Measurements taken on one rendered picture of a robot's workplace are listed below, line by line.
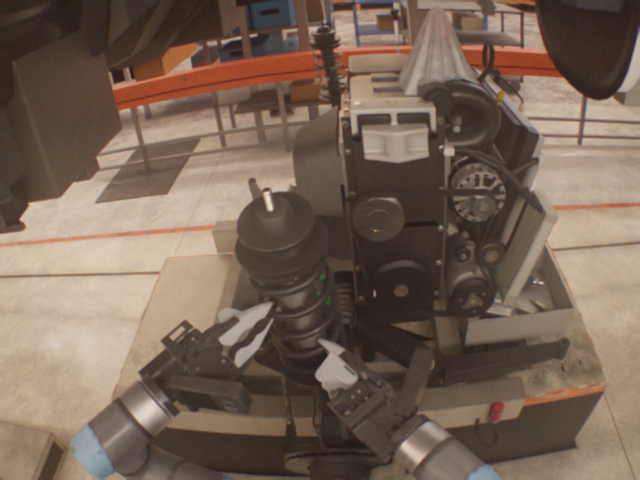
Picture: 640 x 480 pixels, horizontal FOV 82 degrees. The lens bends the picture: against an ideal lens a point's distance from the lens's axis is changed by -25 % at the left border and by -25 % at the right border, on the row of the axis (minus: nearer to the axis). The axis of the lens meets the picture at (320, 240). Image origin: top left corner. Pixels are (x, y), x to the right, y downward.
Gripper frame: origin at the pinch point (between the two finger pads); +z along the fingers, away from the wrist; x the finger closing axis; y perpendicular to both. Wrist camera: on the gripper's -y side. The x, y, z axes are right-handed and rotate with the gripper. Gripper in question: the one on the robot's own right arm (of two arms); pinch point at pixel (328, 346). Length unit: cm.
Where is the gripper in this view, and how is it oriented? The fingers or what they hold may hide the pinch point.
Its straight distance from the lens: 73.1
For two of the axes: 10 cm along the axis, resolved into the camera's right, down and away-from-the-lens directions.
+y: -7.5, 6.0, -2.6
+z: -6.0, -4.6, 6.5
